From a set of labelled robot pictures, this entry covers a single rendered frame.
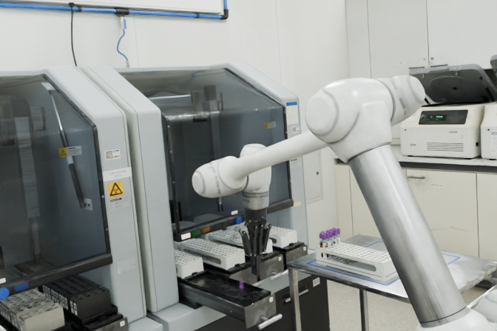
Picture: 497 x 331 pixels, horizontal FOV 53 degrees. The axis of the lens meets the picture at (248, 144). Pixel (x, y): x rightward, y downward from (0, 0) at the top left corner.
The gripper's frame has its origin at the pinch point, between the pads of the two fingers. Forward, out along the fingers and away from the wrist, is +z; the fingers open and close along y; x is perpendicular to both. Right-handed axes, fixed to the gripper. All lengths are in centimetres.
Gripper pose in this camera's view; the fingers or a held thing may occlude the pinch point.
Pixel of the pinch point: (255, 264)
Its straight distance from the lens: 175.7
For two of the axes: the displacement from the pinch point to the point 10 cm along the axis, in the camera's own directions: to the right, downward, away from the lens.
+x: 6.1, 1.2, -7.8
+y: -7.9, 1.0, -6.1
